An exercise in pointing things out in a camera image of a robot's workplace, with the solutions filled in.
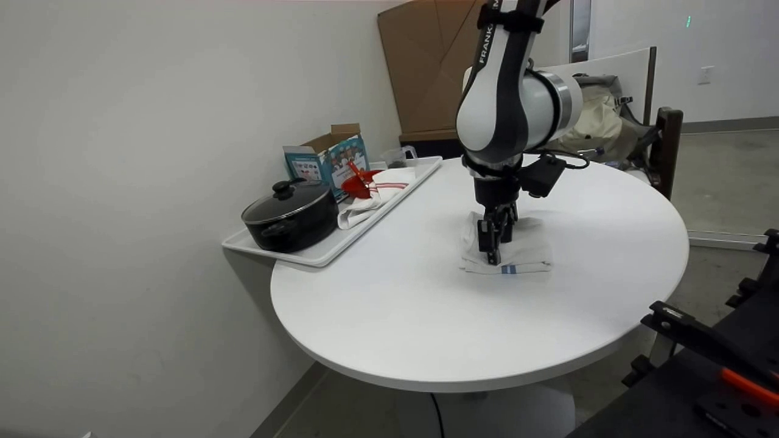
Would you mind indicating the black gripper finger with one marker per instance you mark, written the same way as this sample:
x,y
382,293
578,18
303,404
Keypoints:
x,y
482,233
491,242

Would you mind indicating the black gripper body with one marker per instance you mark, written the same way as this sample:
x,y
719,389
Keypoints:
x,y
496,198

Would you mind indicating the white cloth with blue tag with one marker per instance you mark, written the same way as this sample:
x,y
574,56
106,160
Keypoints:
x,y
527,250

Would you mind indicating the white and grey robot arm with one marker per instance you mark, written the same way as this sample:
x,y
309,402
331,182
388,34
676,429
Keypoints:
x,y
506,118

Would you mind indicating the white towel with red stripes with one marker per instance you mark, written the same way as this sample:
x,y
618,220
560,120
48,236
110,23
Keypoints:
x,y
384,186

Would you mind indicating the clear plastic bag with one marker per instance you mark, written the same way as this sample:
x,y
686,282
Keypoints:
x,y
606,129

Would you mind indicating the red folded paper piece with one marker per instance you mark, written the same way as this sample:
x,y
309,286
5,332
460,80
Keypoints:
x,y
358,186

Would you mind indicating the white rectangular tray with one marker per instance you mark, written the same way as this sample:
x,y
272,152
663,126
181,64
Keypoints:
x,y
331,245

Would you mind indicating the large brown cardboard box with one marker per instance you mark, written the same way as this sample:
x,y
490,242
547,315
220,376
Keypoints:
x,y
426,48

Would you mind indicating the blue printed cardboard box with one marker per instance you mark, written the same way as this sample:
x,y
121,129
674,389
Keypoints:
x,y
330,155

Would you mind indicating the black pot with lid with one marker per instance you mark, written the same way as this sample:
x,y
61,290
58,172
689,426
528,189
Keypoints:
x,y
292,216

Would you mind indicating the black orange clamp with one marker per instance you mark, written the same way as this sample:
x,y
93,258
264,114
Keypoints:
x,y
736,365

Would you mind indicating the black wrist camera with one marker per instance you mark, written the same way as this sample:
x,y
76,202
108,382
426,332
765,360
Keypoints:
x,y
541,175

